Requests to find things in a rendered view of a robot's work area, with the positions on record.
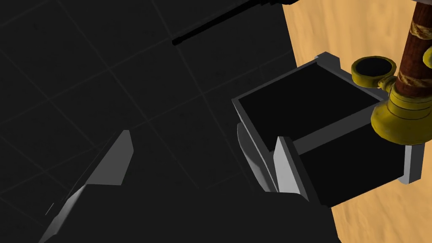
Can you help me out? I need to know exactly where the tan wooden table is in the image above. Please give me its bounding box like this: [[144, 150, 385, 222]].
[[281, 0, 432, 243]]

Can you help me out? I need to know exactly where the thin black bar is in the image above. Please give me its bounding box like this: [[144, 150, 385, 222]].
[[171, 0, 299, 46]]

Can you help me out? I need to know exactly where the brown and gold candle holder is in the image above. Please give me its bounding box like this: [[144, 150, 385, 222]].
[[351, 0, 432, 146]]

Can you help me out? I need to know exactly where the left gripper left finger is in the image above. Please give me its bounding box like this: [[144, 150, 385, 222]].
[[67, 130, 135, 200]]

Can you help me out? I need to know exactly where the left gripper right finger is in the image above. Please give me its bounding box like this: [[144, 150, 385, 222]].
[[273, 136, 310, 203]]

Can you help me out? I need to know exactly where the black box with grey rim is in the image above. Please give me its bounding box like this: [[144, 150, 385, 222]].
[[231, 51, 426, 208]]

